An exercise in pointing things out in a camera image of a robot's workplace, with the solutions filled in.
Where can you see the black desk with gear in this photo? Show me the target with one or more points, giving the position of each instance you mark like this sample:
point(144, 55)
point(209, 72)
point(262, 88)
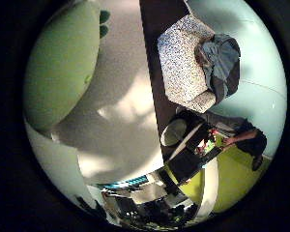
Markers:
point(190, 151)

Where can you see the speckled grey armchair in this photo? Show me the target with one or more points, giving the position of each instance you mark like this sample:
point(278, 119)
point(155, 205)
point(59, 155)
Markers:
point(182, 64)

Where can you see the round pale stool seat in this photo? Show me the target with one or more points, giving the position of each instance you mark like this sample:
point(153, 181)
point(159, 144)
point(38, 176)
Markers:
point(173, 132)

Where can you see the cyan striped storage crate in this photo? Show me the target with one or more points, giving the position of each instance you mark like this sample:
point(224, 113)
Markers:
point(129, 182)

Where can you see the person in dark clothes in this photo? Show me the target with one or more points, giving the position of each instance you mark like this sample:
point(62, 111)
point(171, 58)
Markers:
point(245, 135)

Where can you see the blue and dark clothes pile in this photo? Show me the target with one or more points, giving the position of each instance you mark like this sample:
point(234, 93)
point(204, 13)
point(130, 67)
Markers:
point(222, 64)

